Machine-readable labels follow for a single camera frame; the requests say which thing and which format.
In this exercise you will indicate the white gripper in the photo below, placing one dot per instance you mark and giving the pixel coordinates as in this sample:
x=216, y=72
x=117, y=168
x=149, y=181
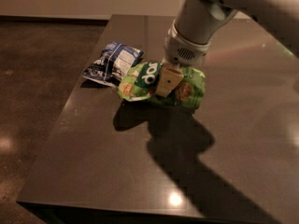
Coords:
x=179, y=51

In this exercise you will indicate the green rice chip bag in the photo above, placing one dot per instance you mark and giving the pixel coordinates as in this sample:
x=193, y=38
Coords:
x=140, y=82

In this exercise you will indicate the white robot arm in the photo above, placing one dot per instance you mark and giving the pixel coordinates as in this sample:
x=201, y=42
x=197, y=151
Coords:
x=191, y=32

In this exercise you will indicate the blue chip bag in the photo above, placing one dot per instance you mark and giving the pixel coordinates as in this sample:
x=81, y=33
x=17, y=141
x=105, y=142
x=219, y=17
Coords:
x=113, y=64

